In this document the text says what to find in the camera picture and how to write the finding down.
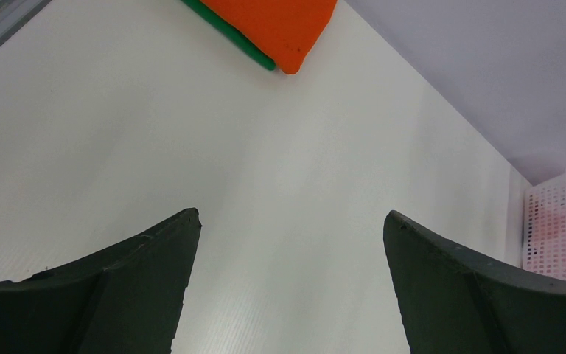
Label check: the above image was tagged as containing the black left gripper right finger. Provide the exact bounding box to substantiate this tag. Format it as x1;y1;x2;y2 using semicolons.
383;211;566;353

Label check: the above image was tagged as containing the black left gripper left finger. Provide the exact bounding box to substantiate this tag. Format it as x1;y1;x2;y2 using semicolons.
0;208;202;353

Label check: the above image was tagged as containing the white plastic laundry basket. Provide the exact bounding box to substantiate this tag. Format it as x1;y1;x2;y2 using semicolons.
522;169;566;280

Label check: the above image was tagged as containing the folded green t shirt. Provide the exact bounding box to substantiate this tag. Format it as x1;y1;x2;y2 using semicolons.
181;0;276;71

